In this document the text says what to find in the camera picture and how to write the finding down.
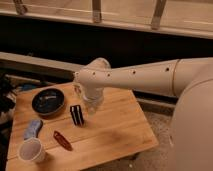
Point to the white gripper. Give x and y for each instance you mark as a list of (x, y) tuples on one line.
[(92, 102)]

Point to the black white striped eraser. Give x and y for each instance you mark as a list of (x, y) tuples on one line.
[(77, 114)]

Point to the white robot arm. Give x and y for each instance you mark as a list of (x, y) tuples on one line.
[(189, 80)]

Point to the dark blue bowl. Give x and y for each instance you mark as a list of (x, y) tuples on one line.
[(48, 101)]

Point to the red brown chili pepper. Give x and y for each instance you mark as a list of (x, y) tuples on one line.
[(62, 141)]

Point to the wooden table board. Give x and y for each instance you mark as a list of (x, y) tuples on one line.
[(118, 129)]

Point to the white paper cup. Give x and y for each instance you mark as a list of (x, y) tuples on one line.
[(31, 150)]

